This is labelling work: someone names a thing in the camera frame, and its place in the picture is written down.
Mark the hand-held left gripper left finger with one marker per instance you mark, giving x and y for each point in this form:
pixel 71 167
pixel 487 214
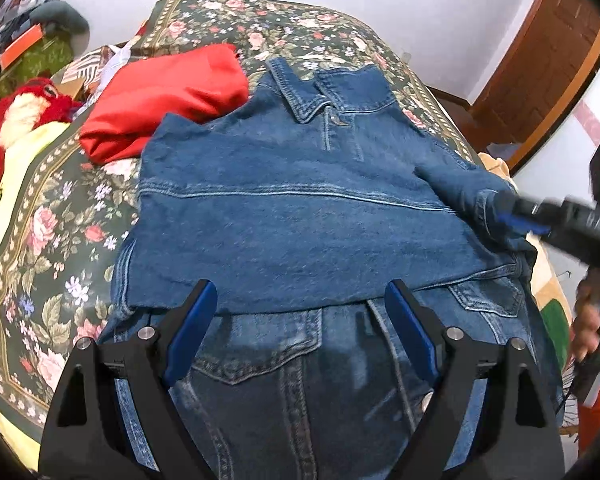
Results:
pixel 190 335

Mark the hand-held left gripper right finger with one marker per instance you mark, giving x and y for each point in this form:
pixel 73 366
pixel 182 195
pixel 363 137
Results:
pixel 410 330

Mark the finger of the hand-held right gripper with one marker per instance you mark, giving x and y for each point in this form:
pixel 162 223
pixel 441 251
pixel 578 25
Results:
pixel 510 203
pixel 530 227

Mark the blue denim jacket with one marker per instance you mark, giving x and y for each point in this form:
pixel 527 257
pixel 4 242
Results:
pixel 300 220

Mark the person's right hand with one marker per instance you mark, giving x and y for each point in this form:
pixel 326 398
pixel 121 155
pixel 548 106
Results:
pixel 585 330

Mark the wooden door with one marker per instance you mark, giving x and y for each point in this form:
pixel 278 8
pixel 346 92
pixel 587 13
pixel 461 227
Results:
pixel 545 60

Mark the floral blanket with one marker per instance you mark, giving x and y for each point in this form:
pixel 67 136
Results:
pixel 55 240

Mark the yellow cloth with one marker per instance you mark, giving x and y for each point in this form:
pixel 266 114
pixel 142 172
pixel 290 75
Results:
pixel 10 185

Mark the red garment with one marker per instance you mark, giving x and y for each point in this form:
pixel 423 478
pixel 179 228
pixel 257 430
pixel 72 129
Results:
pixel 165 95

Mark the brown striped cloth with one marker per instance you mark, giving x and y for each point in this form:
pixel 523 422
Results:
pixel 87 72

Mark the grey checked shirt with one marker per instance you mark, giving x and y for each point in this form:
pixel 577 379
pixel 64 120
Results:
pixel 115 62

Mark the orange tag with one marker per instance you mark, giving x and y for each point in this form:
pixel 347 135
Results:
pixel 22 45

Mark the grey cushion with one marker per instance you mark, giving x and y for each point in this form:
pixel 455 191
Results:
pixel 67 20

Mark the green box with orange item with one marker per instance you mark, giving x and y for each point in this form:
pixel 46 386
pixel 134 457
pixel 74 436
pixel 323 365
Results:
pixel 15 5

